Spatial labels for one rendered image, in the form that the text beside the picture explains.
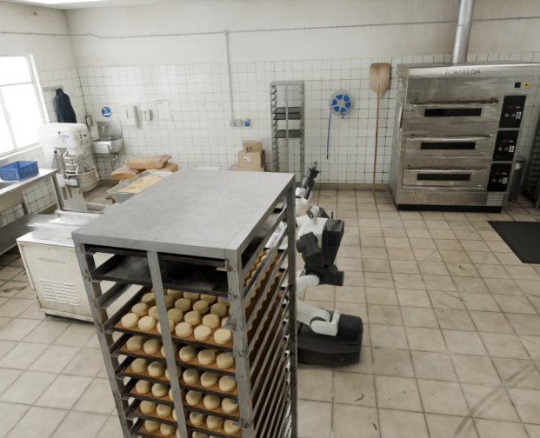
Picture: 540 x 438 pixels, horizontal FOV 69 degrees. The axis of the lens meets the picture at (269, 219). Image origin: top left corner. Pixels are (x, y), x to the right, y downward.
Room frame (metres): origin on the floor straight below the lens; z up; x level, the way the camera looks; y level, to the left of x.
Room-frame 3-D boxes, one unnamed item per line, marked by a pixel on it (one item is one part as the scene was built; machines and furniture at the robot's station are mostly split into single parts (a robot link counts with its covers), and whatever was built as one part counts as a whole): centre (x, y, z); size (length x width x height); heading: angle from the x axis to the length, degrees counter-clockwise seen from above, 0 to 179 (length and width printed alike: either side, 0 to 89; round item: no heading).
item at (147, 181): (3.09, 1.02, 1.28); 0.54 x 0.27 x 0.06; 163
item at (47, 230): (3.03, 1.53, 0.88); 1.28 x 0.01 x 0.07; 73
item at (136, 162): (6.50, 2.00, 0.62); 0.72 x 0.42 x 0.17; 86
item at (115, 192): (3.09, 1.02, 1.25); 0.56 x 0.29 x 0.14; 163
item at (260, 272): (1.15, 0.03, 1.59); 0.64 x 0.03 x 0.03; 163
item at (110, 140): (7.05, 2.77, 0.93); 0.99 x 0.38 x 1.09; 80
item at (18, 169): (5.01, 3.23, 0.95); 0.40 x 0.30 x 0.14; 173
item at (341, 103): (6.44, -1.20, 1.10); 0.41 x 0.17 x 1.10; 80
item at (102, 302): (1.27, 0.41, 1.59); 0.64 x 0.03 x 0.03; 163
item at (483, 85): (5.61, -2.67, 1.00); 1.56 x 1.20 x 2.01; 80
